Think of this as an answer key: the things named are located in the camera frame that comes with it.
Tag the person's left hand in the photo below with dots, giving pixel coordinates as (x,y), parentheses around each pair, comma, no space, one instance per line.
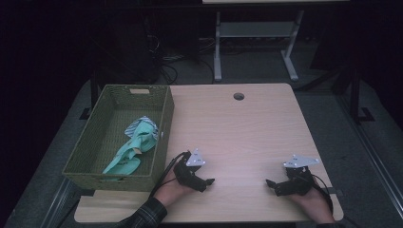
(171,191)

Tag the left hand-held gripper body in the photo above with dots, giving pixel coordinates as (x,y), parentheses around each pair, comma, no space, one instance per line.
(187,174)

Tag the aluminium floor rail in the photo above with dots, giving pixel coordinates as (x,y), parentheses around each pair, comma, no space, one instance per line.
(57,205)
(374,158)

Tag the grey tape strip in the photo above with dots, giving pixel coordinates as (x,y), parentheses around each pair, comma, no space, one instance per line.
(334,191)

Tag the person's right hand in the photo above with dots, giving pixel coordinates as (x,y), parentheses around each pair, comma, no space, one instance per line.
(313,204)

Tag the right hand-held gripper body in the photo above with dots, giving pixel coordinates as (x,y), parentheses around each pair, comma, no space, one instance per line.
(297,182)

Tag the grey metal table frame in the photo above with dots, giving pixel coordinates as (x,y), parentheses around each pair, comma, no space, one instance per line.
(256,30)

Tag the green woven basket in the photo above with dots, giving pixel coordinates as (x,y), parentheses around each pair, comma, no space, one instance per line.
(104,152)

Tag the mint green baby garment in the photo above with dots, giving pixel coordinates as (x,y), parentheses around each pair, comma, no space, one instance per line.
(139,139)

